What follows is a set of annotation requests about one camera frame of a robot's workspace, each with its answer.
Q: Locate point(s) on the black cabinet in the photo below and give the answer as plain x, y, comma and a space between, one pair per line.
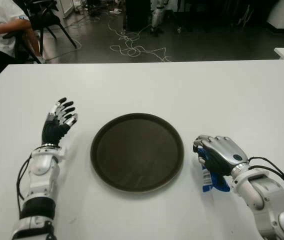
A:
137, 13

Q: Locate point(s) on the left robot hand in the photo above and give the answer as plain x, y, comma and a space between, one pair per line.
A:
52, 132

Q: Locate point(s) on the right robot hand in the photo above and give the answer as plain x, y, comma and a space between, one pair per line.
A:
222, 157

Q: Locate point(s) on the round dark brown tray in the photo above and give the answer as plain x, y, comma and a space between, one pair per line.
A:
137, 152

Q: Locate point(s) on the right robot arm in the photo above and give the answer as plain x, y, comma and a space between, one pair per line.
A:
267, 197

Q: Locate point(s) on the blue Oreo cookie packet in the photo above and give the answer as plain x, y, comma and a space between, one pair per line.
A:
212, 182

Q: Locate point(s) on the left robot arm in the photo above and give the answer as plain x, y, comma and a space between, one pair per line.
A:
38, 185

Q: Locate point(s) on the black chair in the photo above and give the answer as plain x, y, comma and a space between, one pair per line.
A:
44, 17

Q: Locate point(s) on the white humanoid robot legs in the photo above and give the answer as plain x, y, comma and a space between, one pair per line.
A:
157, 17

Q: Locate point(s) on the white board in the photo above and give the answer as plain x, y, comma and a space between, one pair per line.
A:
67, 7

